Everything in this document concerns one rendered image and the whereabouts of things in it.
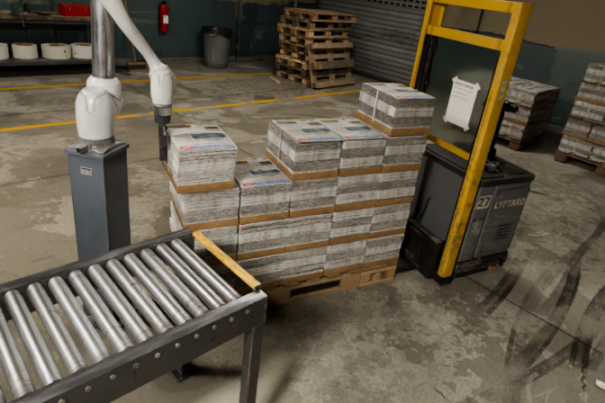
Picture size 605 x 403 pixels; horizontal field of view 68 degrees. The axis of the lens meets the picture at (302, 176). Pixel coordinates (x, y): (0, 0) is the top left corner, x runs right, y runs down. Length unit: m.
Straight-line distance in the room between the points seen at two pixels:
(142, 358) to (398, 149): 1.83
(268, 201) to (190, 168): 0.49
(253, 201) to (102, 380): 1.25
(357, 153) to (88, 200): 1.41
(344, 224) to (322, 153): 0.52
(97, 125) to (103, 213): 0.43
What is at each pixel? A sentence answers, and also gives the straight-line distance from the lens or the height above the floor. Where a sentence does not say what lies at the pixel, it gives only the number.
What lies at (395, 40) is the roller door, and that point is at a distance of 9.88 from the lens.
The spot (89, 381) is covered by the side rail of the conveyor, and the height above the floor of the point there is 0.80.
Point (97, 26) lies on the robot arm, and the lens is 2.34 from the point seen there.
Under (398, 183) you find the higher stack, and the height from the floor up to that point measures 0.75.
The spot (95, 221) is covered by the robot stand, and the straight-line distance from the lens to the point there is 2.40.
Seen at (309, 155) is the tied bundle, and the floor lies 0.98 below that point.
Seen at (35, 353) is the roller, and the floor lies 0.80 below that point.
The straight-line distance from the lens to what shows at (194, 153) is 2.13.
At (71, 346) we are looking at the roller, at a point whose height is 0.80.
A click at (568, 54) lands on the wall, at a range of 8.42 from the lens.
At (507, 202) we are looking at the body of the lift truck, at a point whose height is 0.60.
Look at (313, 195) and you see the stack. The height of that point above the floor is 0.73.
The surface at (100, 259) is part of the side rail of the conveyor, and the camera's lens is 1.84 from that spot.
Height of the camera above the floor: 1.83
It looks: 24 degrees down
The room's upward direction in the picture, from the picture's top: 7 degrees clockwise
